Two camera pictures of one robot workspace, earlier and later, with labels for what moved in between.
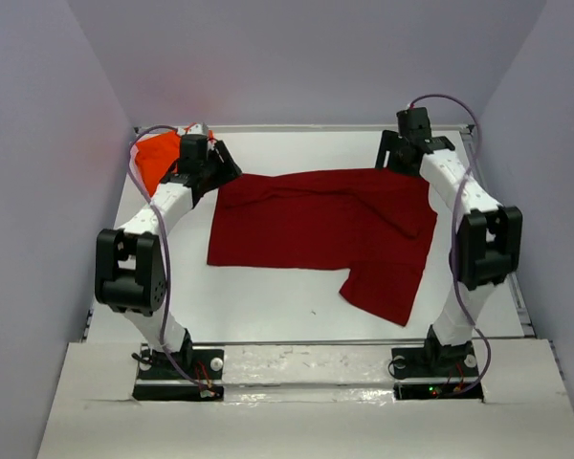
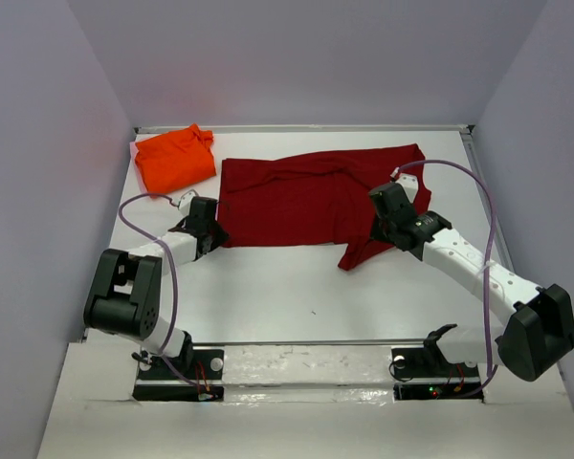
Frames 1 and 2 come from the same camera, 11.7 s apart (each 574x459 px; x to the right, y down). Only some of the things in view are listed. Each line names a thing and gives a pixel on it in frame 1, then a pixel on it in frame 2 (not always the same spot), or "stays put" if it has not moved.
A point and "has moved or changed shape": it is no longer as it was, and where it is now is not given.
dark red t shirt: (378, 222) has moved or changed shape
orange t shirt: (157, 154) stays put
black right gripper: (387, 144) -> (376, 231)
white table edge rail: (298, 128) stays put
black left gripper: (227, 169) -> (219, 239)
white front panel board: (308, 402) stays put
